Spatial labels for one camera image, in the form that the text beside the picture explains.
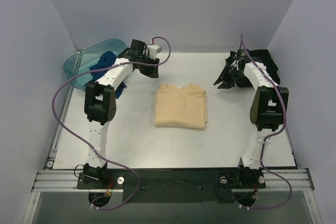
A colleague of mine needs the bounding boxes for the beige t shirt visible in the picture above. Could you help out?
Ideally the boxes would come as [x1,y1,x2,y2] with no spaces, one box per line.
[154,84,208,130]

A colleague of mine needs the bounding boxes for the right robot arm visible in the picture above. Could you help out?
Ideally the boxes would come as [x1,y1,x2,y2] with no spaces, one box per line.
[214,49,289,169]

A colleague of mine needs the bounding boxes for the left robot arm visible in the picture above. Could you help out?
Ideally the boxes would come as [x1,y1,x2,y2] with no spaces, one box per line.
[83,40,162,188]

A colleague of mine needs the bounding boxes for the black folded t shirt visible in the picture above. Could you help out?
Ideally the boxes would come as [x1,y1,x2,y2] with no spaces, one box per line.
[249,49,280,84]

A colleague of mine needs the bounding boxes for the blue t shirt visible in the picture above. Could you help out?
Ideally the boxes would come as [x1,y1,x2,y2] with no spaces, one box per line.
[85,51,127,99]

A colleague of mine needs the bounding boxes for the teal plastic basket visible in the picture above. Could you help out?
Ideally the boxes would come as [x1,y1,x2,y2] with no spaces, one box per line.
[63,39,127,79]

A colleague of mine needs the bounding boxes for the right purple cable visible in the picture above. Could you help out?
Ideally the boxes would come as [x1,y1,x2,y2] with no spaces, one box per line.
[239,34,292,210]

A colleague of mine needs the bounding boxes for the purple cable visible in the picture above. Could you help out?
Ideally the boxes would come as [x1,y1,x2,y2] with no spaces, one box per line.
[239,34,292,210]
[51,36,173,211]

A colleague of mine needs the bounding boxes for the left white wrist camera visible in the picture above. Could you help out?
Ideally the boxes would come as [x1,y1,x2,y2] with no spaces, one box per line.
[148,44,162,58]

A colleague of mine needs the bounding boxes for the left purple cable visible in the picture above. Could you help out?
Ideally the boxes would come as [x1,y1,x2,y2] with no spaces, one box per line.
[51,36,173,211]

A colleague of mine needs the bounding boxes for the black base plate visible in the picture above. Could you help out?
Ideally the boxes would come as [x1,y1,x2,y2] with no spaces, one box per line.
[77,167,266,203]

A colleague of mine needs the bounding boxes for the aluminium frame rail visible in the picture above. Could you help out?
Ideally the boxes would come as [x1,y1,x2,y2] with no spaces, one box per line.
[32,169,314,192]

